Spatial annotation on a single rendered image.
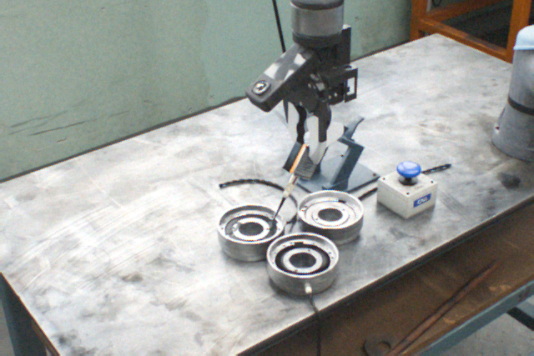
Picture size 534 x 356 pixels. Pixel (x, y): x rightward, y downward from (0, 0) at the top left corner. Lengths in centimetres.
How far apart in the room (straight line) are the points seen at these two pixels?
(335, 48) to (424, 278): 60
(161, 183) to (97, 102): 148
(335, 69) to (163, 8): 175
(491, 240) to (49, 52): 161
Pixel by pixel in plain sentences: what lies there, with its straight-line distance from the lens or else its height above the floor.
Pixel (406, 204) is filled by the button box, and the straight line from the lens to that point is 132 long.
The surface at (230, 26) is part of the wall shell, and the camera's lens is 308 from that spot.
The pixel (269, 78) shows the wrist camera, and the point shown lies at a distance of 115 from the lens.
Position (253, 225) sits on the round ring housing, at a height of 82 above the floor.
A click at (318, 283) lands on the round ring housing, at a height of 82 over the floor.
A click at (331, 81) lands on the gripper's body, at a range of 117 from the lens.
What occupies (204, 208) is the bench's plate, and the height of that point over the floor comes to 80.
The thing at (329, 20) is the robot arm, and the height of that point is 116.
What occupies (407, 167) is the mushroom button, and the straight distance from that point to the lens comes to 133.
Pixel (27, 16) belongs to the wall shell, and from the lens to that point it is 269.
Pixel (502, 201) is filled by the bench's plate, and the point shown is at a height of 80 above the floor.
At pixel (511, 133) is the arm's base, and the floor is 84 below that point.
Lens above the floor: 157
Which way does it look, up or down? 32 degrees down
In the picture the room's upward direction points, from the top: 1 degrees counter-clockwise
